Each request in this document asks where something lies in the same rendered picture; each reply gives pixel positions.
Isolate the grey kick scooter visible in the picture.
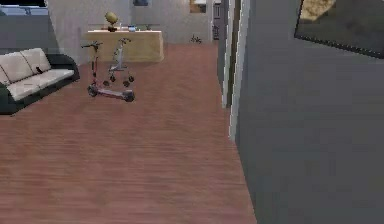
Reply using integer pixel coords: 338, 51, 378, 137
102, 37, 135, 88

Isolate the black framed wall picture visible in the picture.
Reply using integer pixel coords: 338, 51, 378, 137
294, 0, 384, 60

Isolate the white door frame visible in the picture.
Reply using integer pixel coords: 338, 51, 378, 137
221, 0, 251, 142

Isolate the black sofa with white cushions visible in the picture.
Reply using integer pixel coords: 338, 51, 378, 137
0, 47, 81, 116

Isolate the golden globe ornament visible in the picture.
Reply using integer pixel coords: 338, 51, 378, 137
104, 11, 120, 33

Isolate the blue window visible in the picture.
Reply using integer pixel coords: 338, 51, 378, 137
0, 0, 50, 17

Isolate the yellow framed wall picture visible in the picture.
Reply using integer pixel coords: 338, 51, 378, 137
189, 0, 207, 14

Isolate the light wooden sideboard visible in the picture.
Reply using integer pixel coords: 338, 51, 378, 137
83, 29, 165, 64

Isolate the red kick scooter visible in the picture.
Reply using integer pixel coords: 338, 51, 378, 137
81, 40, 136, 103

